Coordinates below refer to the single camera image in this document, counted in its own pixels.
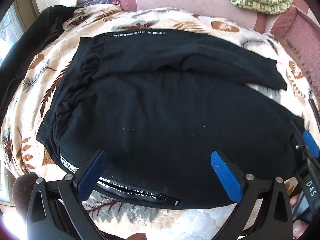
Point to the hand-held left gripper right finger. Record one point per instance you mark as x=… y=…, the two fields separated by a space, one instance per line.
x=225 y=175

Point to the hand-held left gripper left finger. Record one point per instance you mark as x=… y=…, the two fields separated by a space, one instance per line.
x=90 y=177

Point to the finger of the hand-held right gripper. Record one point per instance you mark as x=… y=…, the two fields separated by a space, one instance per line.
x=297 y=140
x=310 y=143

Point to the black pants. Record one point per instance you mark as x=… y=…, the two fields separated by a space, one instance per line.
x=160 y=110

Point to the person's right hand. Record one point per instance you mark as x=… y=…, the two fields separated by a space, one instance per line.
x=302 y=228

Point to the person's left hand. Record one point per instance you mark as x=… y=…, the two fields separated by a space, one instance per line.
x=137 y=237

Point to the dark brown cloth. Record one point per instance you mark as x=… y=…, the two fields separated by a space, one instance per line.
x=22 y=195

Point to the leaf print fleece blanket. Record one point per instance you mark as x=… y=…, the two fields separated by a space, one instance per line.
x=37 y=100

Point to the black jacket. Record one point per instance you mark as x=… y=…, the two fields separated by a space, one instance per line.
x=27 y=45

